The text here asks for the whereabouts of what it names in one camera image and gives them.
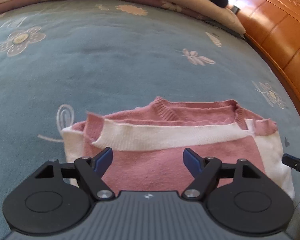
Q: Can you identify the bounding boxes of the orange wooden headboard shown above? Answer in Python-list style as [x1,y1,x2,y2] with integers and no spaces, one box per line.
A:
[229,0,300,114]

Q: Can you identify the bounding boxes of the pink and white knit sweater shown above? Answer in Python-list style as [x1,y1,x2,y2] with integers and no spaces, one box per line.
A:
[61,97,295,197]

